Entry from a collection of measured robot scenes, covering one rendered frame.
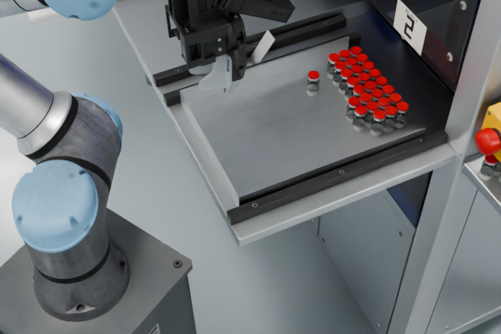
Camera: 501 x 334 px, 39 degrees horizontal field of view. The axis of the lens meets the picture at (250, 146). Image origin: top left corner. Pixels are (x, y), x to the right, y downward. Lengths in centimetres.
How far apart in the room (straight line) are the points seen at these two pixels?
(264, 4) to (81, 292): 51
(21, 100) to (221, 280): 116
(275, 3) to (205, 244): 133
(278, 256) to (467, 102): 109
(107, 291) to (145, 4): 64
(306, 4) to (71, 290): 75
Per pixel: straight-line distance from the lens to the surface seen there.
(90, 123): 110
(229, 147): 121
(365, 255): 178
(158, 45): 142
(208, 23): 89
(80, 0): 70
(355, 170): 117
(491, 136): 110
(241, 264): 211
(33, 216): 101
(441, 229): 140
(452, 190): 131
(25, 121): 107
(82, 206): 100
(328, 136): 123
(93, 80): 268
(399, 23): 127
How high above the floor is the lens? 180
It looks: 49 degrees down
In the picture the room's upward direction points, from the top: 1 degrees counter-clockwise
